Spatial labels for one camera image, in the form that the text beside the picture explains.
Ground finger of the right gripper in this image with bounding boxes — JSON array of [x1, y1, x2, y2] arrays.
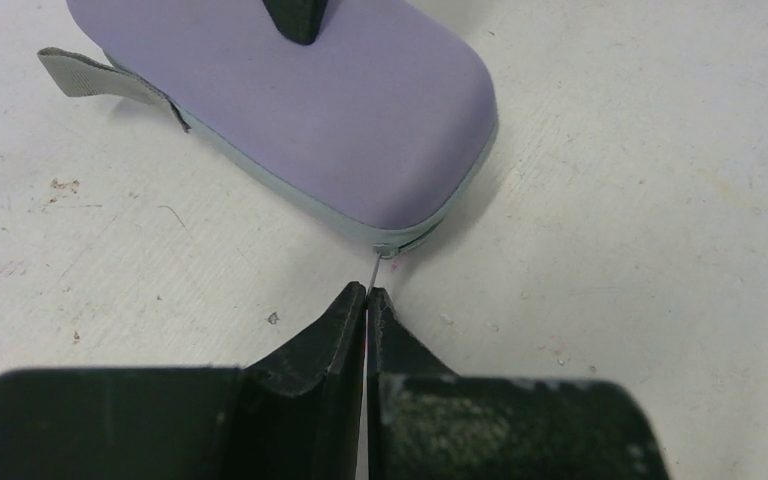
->
[[262, 0, 328, 45]]

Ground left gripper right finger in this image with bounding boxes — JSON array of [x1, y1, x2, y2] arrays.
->
[[367, 288, 668, 479]]

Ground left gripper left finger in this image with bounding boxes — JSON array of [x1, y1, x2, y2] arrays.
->
[[0, 282, 366, 479]]

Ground purple zippered umbrella case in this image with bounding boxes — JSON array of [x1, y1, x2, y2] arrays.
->
[[37, 0, 498, 259]]

